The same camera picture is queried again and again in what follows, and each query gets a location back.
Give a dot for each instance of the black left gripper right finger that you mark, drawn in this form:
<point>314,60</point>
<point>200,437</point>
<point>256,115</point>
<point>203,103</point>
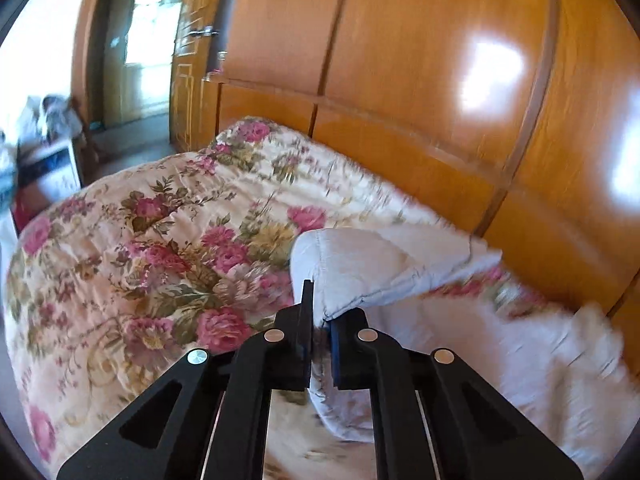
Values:
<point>434,417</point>

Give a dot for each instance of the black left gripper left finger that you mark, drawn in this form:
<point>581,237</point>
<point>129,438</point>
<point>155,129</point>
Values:
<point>207,416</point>

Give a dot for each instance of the white quilted puffer jacket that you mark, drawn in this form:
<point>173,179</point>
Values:
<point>430,287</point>

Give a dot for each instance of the cluttered side table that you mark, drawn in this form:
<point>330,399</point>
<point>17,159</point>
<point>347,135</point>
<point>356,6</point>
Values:
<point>46,160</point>

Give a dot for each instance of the orange wooden wardrobe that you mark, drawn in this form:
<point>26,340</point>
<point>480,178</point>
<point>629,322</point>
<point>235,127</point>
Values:
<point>516,120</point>

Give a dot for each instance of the wooden room door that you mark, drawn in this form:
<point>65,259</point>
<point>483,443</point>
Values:
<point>137,58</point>

